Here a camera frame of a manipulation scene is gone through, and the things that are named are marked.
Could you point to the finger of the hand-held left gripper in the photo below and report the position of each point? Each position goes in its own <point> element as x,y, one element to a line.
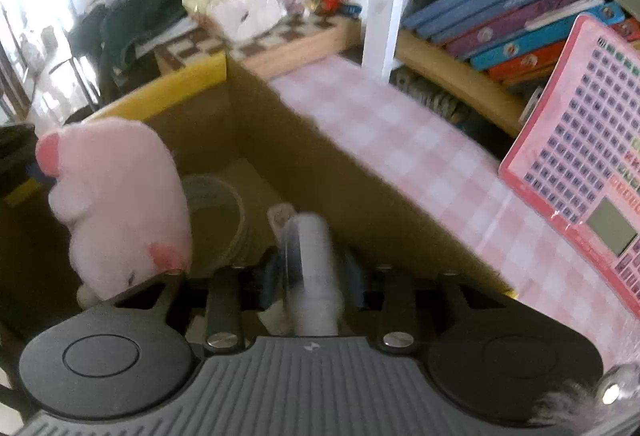
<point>17,150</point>

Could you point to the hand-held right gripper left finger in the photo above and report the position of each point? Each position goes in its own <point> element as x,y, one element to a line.
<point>223,303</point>

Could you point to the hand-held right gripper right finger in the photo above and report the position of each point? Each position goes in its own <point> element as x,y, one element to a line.
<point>395,306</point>

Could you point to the clear tape roll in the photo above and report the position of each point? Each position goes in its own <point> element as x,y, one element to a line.
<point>237,216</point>

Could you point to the white tube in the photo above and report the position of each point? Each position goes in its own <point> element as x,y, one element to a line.
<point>312,266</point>

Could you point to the pink plush pig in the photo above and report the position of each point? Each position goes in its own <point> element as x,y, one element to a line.
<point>115,206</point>

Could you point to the yellow cardboard box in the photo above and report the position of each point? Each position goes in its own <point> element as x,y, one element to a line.
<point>325,165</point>

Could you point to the pink checkered tablecloth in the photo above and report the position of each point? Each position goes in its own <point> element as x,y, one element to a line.
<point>425,155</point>

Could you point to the dark green cloth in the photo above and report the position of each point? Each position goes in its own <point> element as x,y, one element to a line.
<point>135,23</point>

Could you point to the pink learning tablet toy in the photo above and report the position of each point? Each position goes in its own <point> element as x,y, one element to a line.
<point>575,155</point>

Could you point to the wooden shelf unit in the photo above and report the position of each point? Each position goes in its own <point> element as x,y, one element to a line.
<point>460,75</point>

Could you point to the floral tissue pack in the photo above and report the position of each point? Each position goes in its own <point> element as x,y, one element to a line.
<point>240,0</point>

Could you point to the wooden chessboard box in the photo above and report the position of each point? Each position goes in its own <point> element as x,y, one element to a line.
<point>295,40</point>

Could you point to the row of colourful books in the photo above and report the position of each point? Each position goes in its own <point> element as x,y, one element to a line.
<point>500,15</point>

